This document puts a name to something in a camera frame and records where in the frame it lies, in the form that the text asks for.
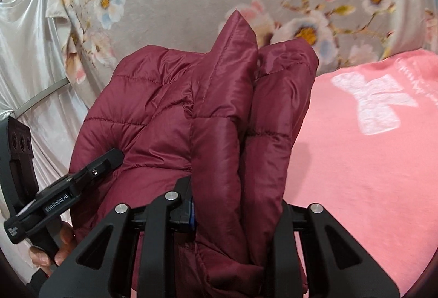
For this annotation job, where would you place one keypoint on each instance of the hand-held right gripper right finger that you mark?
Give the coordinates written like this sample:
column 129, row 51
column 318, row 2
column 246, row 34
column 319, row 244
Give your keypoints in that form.
column 285, row 226

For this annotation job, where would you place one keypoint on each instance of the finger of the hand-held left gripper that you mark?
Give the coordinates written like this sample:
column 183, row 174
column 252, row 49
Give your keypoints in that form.
column 102, row 164

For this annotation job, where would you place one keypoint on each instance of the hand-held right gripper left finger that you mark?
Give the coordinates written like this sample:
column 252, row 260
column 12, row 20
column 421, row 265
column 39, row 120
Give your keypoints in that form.
column 192, row 216

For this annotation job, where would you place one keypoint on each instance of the maroon puffer jacket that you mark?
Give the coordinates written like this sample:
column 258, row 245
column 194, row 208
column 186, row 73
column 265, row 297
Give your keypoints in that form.
column 171, row 120

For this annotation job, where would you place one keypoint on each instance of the person's left hand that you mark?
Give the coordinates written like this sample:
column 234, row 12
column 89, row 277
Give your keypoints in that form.
column 66, row 240

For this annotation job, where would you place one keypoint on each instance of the pink blanket with white print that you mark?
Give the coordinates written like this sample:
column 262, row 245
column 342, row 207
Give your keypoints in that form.
column 342, row 164

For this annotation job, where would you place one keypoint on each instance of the metal bar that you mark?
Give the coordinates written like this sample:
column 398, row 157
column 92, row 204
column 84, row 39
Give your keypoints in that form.
column 41, row 95

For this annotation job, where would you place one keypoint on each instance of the white satin cloth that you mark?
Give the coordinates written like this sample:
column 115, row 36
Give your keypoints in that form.
column 30, row 45

